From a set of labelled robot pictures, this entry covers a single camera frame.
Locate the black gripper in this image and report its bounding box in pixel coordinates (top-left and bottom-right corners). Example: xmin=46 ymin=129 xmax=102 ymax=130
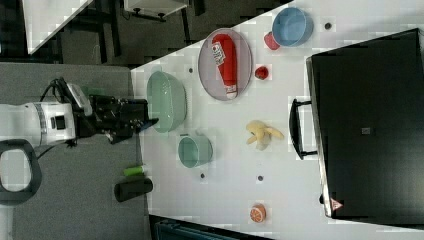
xmin=77 ymin=95 xmax=159 ymax=144

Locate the peeled toy banana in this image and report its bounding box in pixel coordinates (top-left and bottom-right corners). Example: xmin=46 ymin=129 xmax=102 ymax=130
xmin=246 ymin=120 xmax=284 ymax=151

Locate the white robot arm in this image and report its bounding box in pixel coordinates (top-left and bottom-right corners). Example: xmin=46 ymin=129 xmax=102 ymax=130
xmin=1 ymin=95 xmax=158 ymax=206

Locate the green mug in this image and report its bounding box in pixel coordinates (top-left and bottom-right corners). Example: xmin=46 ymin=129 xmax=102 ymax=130
xmin=177 ymin=134 xmax=213 ymax=168

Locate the green colander bowl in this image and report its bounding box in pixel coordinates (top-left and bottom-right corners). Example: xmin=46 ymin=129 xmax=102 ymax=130
xmin=147 ymin=71 xmax=187 ymax=133

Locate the green marker tube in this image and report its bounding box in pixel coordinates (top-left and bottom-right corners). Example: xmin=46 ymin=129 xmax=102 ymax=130
xmin=123 ymin=165 xmax=145 ymax=176

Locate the black cylinder lower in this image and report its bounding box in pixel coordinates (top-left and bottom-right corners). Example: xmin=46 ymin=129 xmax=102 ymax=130
xmin=114 ymin=178 xmax=153 ymax=202

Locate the grey round plate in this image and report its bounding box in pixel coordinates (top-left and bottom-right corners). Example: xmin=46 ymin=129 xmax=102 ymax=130
xmin=198 ymin=28 xmax=252 ymax=101

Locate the red ketchup bottle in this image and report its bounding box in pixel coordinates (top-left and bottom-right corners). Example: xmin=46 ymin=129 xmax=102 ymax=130
xmin=212 ymin=34 xmax=238 ymax=99

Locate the red toy strawberry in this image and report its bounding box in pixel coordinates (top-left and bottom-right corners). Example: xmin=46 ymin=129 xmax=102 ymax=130
xmin=255 ymin=66 xmax=269 ymax=80

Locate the orange slice toy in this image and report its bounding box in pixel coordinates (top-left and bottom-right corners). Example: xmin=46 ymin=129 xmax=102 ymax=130
xmin=250 ymin=204 xmax=266 ymax=223

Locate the pink toy strawberry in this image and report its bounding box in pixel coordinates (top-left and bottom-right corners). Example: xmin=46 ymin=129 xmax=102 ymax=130
xmin=264 ymin=32 xmax=280 ymax=50

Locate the blue bowl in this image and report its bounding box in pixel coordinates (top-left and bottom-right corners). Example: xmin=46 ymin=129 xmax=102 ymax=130
xmin=272 ymin=7 xmax=314 ymax=47

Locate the black toaster oven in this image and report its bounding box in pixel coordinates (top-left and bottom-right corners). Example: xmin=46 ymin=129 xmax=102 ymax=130
xmin=305 ymin=29 xmax=424 ymax=229

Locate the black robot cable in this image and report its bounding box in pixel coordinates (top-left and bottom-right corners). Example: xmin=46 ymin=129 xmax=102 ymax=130
xmin=39 ymin=77 xmax=73 ymax=103

